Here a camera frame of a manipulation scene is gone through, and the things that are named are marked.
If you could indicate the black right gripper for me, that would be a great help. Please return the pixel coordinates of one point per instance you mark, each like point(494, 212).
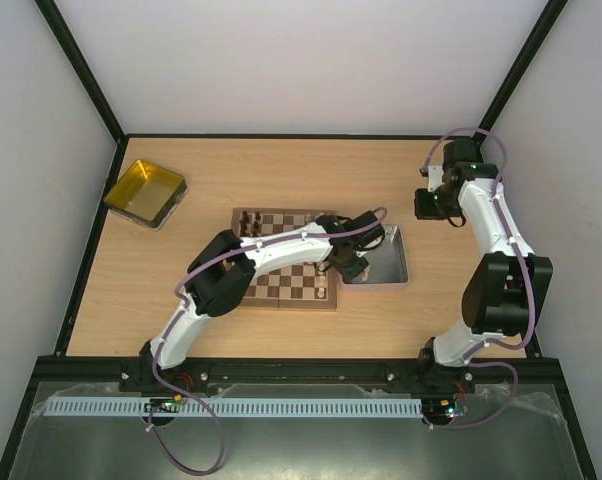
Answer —
point(426, 205)

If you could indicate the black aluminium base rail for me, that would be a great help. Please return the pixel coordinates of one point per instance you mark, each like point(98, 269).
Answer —
point(204, 375)

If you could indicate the pink metal tin tray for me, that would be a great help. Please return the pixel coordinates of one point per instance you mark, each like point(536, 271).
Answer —
point(388, 268)

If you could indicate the slotted grey cable duct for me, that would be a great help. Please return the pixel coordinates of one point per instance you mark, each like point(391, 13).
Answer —
point(234, 408)

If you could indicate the yellow tin lid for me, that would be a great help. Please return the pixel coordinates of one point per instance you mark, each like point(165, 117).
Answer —
point(146, 194)

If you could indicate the wooden chess board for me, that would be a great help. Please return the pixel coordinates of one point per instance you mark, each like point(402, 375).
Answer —
point(302, 286)

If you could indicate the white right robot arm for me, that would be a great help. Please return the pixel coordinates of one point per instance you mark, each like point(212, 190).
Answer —
point(505, 295)

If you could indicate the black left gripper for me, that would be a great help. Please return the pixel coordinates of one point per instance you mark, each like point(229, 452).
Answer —
point(347, 274)

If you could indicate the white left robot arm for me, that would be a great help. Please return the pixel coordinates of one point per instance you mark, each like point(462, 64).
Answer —
point(219, 277)

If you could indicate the black enclosure frame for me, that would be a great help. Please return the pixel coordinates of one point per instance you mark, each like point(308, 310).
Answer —
point(532, 366)

